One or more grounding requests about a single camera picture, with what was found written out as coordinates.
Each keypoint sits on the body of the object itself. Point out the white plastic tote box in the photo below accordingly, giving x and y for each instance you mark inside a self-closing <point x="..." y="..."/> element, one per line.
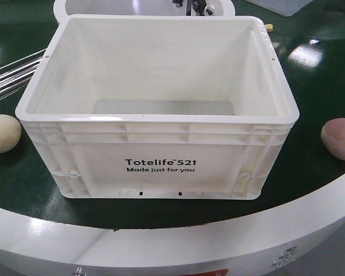
<point x="159" y="107"/>

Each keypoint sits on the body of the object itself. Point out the pink plush ball toy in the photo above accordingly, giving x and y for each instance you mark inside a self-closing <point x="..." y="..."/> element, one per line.
<point x="333" y="137"/>

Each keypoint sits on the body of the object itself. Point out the cream plush ball toy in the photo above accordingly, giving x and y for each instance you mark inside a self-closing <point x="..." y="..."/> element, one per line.
<point x="10" y="132"/>

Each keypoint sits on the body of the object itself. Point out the clear plastic lid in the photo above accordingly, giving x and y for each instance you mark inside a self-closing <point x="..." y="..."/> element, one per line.
<point x="285" y="8"/>

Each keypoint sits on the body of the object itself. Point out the steel roller bars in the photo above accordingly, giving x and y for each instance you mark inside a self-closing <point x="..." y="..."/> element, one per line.
<point x="17" y="74"/>

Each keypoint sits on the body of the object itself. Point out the white outer conveyor rim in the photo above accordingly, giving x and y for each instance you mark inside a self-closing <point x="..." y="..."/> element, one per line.
<point x="255" y="244"/>

